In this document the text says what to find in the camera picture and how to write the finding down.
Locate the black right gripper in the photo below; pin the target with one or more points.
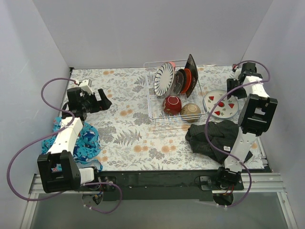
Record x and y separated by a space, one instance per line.
235 86

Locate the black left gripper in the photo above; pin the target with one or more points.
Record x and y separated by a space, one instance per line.
96 101

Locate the strawberry pattern white plate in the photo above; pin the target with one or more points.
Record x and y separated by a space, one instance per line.
225 109

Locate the orange round plate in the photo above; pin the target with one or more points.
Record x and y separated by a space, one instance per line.
188 80

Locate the black floral square plate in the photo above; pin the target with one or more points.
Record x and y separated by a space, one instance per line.
190 64

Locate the beige bowl black inside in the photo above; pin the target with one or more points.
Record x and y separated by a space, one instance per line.
190 112

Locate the clear glass plate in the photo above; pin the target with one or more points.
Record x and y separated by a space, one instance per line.
179 80

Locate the red floral bowl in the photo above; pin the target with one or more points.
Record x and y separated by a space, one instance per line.
172 105

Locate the striped white round plate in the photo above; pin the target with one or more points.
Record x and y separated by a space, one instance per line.
164 80

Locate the black round plate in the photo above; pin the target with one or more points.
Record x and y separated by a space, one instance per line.
182 71

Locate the pink plastic cup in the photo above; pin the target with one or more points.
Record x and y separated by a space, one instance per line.
173 65

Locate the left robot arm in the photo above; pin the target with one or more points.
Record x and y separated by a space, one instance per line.
58 169

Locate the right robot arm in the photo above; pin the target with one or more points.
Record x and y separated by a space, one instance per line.
255 118

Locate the floral tablecloth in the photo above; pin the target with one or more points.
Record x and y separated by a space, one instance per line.
130 139

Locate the blue patterned cloth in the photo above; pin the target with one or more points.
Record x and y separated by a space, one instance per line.
86 149

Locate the black striped cloth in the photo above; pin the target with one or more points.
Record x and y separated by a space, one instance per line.
222 135

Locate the black base bar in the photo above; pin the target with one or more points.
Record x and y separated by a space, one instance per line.
202 185

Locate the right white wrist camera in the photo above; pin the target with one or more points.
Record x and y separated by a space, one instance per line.
237 72

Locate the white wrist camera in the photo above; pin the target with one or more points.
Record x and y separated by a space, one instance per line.
85 85
237 72

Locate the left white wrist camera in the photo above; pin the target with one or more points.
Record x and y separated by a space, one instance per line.
85 85

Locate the white wire dish rack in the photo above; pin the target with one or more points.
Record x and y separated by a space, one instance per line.
155 103

